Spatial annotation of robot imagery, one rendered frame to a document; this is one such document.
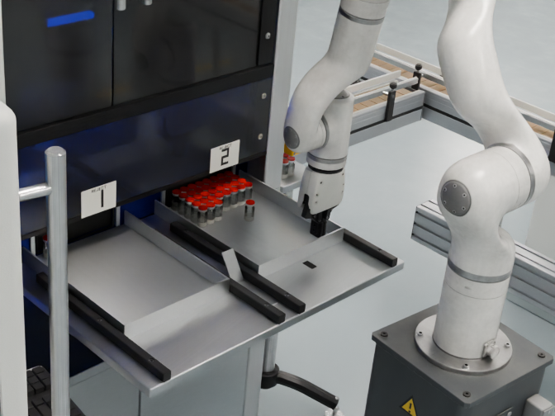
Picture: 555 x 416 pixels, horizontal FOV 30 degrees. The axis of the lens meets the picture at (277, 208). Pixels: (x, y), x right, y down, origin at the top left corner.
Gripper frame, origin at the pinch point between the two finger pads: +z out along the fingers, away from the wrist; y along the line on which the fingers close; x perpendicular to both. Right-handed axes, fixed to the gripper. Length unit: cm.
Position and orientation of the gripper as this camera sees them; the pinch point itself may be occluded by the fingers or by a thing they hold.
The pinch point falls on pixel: (318, 227)
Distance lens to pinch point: 225.2
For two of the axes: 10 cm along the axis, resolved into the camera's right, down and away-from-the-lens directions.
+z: -0.8, 8.7, 4.8
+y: -7.1, 2.9, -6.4
